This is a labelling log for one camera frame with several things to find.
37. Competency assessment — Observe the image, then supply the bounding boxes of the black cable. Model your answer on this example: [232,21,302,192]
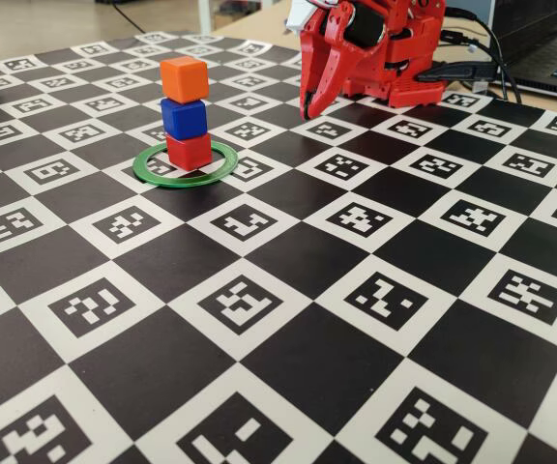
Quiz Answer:
[444,7,524,105]
[440,29,510,101]

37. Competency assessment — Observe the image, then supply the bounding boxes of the black laptop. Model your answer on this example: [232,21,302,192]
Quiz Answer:
[493,0,557,101]

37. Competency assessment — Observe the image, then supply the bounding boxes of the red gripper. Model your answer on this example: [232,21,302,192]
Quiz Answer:
[299,0,389,120]

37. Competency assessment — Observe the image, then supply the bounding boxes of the orange cube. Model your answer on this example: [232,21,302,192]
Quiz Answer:
[159,56,210,103]

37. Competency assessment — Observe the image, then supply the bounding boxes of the green ring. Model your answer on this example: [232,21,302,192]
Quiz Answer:
[132,138,240,189]

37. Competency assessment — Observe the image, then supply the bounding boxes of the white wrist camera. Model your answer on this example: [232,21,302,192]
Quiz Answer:
[285,0,319,33]

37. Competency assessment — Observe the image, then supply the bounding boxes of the checkerboard marker mat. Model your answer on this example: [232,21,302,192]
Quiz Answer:
[0,29,557,464]

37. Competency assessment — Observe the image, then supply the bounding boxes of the white table leg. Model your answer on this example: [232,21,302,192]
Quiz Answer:
[195,0,218,34]

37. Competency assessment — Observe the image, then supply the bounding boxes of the blue cube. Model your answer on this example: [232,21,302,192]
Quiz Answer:
[160,98,209,141]

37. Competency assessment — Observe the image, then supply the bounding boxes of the red cube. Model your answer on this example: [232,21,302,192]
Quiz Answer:
[164,132,212,171]

